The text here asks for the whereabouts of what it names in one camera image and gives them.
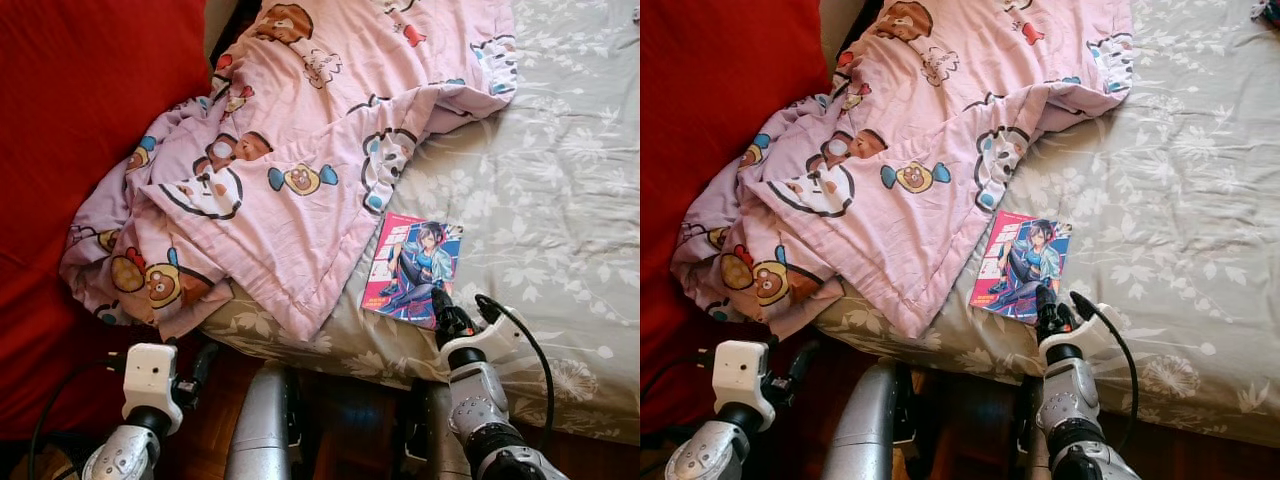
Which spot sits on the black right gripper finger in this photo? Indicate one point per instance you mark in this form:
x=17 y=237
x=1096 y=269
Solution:
x=466 y=313
x=1044 y=300
x=1065 y=308
x=442 y=305

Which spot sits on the anime comic book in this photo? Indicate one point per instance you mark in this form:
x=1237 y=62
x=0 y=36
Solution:
x=1020 y=262
x=415 y=265

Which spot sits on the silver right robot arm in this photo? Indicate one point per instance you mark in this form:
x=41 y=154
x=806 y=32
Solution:
x=1070 y=390
x=478 y=395

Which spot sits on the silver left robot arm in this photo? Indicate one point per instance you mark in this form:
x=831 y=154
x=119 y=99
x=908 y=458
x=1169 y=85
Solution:
x=120 y=455
x=705 y=450

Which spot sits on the silver robot left leg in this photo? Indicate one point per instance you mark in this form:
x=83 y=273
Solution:
x=865 y=430
x=260 y=430

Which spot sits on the silver robot leg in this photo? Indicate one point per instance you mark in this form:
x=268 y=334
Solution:
x=260 y=430
x=432 y=440
x=865 y=430

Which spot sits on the silver robot right leg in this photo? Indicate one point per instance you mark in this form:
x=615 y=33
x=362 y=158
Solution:
x=432 y=440

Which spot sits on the grey floral bed sheet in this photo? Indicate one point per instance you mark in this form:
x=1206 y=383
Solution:
x=560 y=150
x=1200 y=180

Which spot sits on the red fabric cushion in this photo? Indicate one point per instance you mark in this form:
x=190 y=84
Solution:
x=700 y=180
x=70 y=180

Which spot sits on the pink cartoon blanket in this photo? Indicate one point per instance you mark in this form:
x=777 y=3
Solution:
x=300 y=120
x=920 y=120

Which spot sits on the red white blue striped bolster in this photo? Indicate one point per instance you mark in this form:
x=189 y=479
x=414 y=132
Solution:
x=1268 y=10

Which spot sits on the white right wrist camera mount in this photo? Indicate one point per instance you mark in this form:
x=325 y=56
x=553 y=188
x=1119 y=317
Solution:
x=495 y=340
x=1095 y=325

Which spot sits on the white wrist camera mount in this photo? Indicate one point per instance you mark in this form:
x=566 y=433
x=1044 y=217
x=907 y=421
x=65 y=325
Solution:
x=1095 y=325
x=495 y=340
x=742 y=382
x=150 y=385

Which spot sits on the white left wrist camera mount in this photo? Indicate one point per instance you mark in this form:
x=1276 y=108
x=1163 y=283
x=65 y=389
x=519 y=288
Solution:
x=150 y=385
x=742 y=382

